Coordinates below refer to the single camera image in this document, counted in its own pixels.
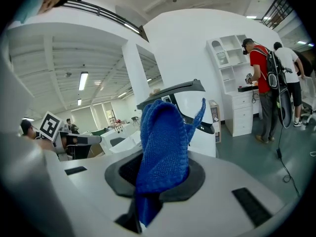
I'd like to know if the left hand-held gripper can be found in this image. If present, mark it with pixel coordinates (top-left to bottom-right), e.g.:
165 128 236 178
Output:
39 111 102 156

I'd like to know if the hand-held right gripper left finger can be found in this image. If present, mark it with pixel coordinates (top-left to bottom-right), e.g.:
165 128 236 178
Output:
44 151 144 237

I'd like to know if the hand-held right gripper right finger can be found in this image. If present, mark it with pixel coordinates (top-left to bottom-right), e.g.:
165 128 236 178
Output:
144 150 297 237

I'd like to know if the blue cloth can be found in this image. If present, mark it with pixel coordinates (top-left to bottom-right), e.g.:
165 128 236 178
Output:
135 97 207 228

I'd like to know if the person's left forearm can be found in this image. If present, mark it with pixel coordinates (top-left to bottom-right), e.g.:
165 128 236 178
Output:
37 138 56 153

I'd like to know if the long ceiling light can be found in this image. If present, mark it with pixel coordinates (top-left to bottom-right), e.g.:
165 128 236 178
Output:
78 72 89 91

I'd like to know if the large black white machine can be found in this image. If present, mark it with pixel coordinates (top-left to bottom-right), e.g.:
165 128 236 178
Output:
137 79 217 158

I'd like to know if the cardboard box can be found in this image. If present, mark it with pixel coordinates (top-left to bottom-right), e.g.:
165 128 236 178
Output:
208 99 222 143

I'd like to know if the white desk with shelves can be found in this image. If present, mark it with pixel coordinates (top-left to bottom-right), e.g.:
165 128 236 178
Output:
206 35 262 137

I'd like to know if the black flat box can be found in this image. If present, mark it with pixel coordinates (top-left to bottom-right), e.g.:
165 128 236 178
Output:
237 85 259 93

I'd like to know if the black white backpack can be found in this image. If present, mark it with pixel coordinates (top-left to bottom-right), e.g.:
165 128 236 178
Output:
251 45 293 129

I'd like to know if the black cable with adapter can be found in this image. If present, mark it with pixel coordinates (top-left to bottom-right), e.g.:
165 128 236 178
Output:
276 126 301 198

